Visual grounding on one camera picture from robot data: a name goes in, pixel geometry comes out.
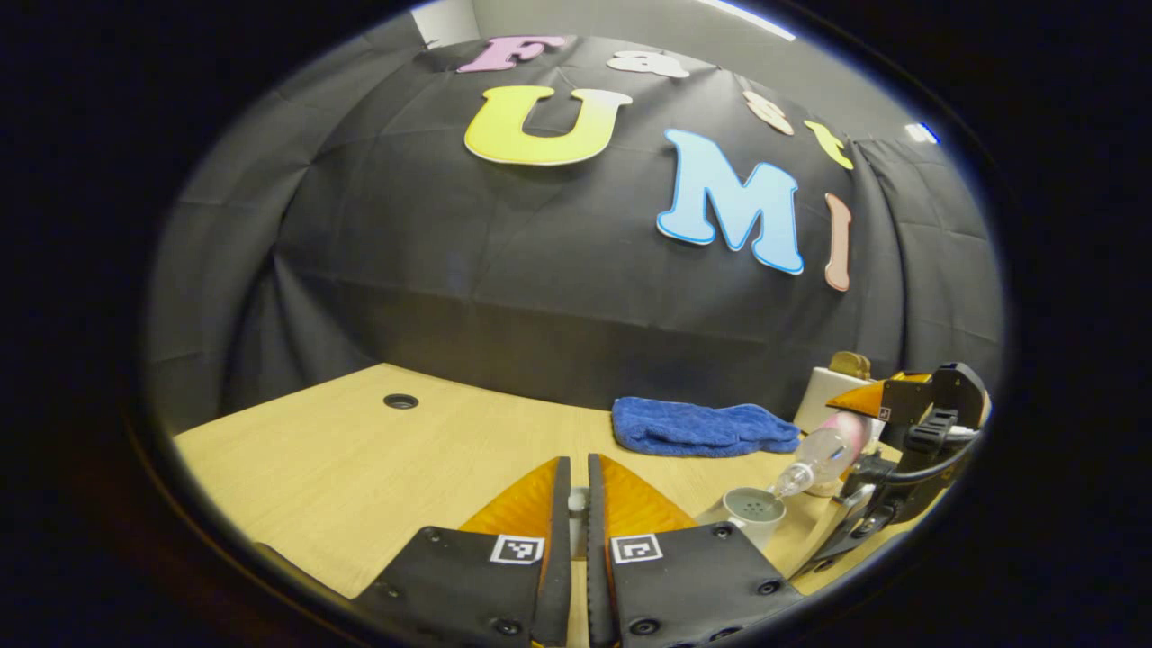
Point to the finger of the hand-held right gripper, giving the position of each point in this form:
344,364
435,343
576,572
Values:
904,400
841,535

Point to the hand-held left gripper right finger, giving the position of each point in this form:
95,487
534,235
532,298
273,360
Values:
596,540

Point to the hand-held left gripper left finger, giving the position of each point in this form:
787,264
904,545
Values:
560,540

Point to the clear water bottle pink label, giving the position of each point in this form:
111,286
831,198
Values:
823,450

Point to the white teacup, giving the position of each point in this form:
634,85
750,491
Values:
754,507

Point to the brown bread slice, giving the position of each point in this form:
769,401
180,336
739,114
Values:
850,364

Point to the white toaster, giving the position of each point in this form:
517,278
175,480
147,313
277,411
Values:
823,396

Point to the blue towel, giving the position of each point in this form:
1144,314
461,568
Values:
697,427

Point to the black table grommet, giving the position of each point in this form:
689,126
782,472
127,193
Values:
400,401

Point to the small ceiling light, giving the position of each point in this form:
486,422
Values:
922,133

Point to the black backdrop cloth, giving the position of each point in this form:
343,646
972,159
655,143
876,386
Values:
540,270

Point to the long ceiling light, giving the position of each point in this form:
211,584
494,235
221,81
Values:
756,22

